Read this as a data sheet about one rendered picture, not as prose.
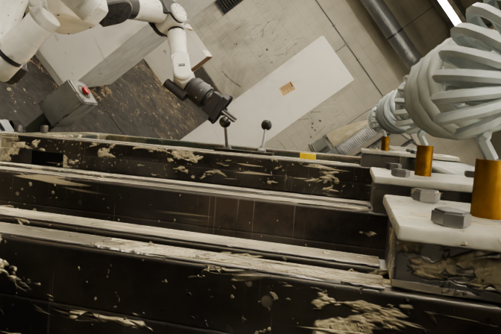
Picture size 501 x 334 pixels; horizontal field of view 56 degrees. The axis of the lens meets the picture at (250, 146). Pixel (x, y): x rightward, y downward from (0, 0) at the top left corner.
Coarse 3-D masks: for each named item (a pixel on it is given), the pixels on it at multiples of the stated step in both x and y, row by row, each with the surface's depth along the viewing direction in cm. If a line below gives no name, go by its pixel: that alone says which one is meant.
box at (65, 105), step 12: (72, 84) 188; (84, 84) 197; (48, 96) 189; (60, 96) 188; (72, 96) 187; (48, 108) 190; (60, 108) 188; (72, 108) 187; (84, 108) 192; (48, 120) 190; (60, 120) 189; (72, 120) 196
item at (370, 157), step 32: (384, 96) 98; (0, 160) 117; (32, 160) 114; (64, 160) 113; (96, 160) 111; (128, 160) 109; (160, 160) 107; (192, 160) 106; (224, 160) 104; (256, 160) 103; (288, 160) 101; (320, 160) 105; (384, 160) 97; (448, 160) 92; (320, 192) 100; (352, 192) 99
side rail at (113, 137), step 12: (156, 144) 187; (168, 144) 186; (180, 144) 184; (192, 144) 183; (204, 144) 182; (216, 144) 182; (288, 156) 176; (324, 156) 173; (336, 156) 172; (348, 156) 171
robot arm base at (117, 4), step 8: (112, 0) 152; (120, 0) 154; (112, 8) 153; (120, 8) 156; (128, 8) 159; (112, 16) 156; (120, 16) 158; (128, 16) 161; (104, 24) 156; (112, 24) 158
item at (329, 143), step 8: (344, 128) 715; (352, 128) 710; (360, 128) 706; (328, 136) 716; (336, 136) 711; (344, 136) 704; (312, 144) 728; (320, 144) 715; (328, 144) 708; (336, 144) 705; (320, 152) 709; (328, 152) 691; (336, 152) 682
